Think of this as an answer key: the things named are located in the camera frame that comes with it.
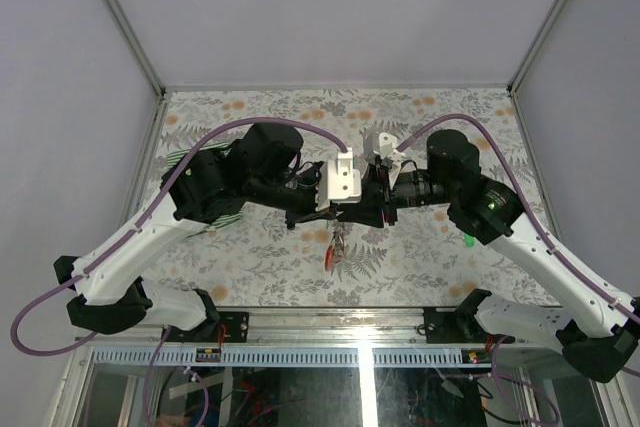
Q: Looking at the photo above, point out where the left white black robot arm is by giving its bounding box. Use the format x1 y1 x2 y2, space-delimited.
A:
54 118 360 342

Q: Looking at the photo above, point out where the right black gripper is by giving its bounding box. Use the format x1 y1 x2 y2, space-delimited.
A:
337 160 456 228

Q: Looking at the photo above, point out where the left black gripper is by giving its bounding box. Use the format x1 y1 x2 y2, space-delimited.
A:
249 159 339 229

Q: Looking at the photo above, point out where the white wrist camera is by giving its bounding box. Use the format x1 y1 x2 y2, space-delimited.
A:
363 132 406 187
315 148 362 212

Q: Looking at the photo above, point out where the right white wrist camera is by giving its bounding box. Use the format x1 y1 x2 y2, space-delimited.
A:
363 132 406 187

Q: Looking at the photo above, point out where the green striped cloth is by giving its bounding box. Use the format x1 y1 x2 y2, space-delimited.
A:
168 142 243 233

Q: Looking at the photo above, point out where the green key tag right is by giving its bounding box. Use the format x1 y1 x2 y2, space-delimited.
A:
464 234 475 248

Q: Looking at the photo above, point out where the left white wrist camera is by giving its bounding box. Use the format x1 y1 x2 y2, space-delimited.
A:
315 148 362 212

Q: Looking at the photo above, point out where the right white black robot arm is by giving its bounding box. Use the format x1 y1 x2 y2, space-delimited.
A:
339 129 639 383

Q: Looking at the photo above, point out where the aluminium front rail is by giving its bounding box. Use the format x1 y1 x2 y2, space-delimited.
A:
74 304 611 368

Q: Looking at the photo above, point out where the grey red key ring holder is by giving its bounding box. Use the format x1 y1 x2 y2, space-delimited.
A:
324 221 348 272

